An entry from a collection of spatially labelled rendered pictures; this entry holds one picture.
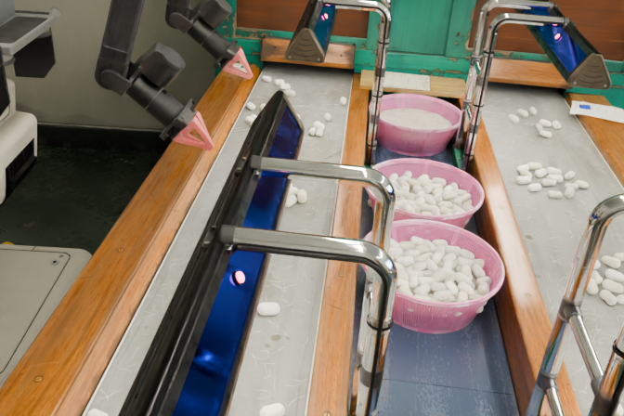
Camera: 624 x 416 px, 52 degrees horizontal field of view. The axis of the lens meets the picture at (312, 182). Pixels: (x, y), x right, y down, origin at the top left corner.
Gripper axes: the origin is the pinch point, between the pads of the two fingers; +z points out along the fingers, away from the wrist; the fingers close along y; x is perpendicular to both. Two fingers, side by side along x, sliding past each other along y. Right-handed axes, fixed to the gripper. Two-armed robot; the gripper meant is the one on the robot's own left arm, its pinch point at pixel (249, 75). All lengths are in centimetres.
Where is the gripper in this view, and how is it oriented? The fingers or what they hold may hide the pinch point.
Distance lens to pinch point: 176.8
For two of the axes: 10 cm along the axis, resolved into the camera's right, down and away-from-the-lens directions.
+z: 7.2, 6.4, 2.8
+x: -6.9, 6.0, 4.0
